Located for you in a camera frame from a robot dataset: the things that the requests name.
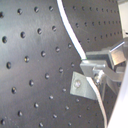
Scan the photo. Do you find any metal cable clip bracket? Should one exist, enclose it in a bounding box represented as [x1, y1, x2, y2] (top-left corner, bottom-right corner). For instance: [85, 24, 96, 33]
[70, 72, 100, 100]

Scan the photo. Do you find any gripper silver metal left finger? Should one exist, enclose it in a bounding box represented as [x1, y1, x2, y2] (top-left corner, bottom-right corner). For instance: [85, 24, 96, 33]
[80, 60, 124, 82]

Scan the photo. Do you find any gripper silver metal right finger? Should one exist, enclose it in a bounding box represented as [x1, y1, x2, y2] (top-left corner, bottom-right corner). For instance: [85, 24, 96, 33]
[86, 37, 128, 67]

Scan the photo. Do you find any white cable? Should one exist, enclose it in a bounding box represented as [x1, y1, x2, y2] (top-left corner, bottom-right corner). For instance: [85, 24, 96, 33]
[56, 0, 109, 128]

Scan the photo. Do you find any black perforated breadboard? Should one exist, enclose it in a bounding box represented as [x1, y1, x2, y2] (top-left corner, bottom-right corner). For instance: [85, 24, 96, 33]
[0, 0, 123, 128]

